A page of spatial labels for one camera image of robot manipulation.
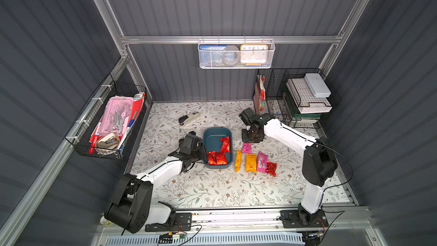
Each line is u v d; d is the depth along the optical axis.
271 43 0.89
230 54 0.88
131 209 0.42
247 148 0.94
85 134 0.63
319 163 0.49
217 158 0.90
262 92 1.09
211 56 0.85
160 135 1.04
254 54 0.89
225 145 0.94
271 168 0.87
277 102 1.21
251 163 0.87
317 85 1.00
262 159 0.89
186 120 1.06
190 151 0.69
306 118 1.09
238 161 0.87
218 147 0.98
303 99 0.94
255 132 0.66
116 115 0.72
